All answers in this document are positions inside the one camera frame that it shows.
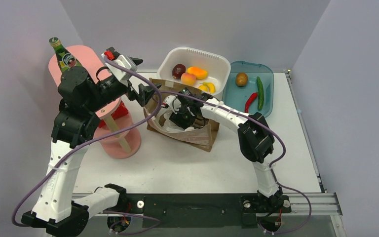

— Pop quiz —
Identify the white plastic grocery bag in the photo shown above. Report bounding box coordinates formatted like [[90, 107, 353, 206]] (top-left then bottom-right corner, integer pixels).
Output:
[[155, 108, 195, 133]]

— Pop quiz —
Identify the brown paper grocery bag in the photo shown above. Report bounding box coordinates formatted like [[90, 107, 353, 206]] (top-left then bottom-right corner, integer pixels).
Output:
[[143, 78, 220, 152]]

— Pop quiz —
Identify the orange peach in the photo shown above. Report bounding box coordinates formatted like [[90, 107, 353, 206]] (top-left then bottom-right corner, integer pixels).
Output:
[[181, 73, 197, 86]]

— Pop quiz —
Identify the dark green bottle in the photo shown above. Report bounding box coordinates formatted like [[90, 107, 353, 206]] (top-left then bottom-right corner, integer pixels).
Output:
[[49, 37, 82, 73]]

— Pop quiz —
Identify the red chili pepper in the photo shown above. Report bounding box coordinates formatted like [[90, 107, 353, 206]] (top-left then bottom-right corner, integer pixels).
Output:
[[244, 92, 258, 113]]

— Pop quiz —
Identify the green cucumber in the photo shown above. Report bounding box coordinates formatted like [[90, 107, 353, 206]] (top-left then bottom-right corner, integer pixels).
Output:
[[256, 77, 265, 111]]

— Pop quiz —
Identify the red package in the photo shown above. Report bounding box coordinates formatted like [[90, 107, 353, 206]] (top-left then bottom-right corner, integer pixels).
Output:
[[98, 101, 129, 128]]

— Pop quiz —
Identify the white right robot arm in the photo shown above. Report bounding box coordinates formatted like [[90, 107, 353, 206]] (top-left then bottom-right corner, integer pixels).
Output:
[[161, 88, 291, 213]]

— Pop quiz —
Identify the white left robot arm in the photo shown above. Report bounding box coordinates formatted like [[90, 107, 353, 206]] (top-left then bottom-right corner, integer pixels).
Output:
[[11, 66, 160, 237]]

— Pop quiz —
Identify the orange yellow mango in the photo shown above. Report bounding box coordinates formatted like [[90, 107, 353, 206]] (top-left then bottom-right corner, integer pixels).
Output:
[[187, 67, 208, 79]]

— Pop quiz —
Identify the dark red plum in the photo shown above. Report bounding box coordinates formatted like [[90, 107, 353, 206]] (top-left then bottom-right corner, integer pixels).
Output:
[[171, 64, 186, 79]]

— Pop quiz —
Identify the teal transparent plastic tub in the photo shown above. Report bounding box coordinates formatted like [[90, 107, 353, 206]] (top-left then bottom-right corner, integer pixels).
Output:
[[223, 61, 274, 117]]

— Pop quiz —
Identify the white plastic basket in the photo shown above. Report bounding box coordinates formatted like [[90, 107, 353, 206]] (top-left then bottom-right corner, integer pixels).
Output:
[[157, 46, 231, 99]]

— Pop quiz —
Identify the pink tiered shelf stand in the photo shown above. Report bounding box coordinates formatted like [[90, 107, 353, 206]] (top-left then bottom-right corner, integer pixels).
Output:
[[48, 45, 141, 159]]

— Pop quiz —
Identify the brown kiwi fruit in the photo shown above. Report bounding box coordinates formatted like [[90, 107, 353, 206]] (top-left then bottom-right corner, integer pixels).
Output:
[[235, 73, 249, 87]]

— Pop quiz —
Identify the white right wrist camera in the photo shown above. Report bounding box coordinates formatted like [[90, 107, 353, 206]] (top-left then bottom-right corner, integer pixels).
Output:
[[162, 95, 182, 114]]

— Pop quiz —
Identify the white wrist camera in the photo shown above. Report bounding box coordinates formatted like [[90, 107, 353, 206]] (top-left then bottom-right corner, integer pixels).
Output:
[[162, 95, 182, 114], [101, 47, 143, 85]]

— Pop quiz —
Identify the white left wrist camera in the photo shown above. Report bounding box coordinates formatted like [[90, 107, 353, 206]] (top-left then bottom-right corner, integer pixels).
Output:
[[101, 47, 143, 85]]

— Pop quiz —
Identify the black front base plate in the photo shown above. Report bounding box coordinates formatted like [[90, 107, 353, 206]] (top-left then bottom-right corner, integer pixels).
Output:
[[118, 193, 292, 228]]

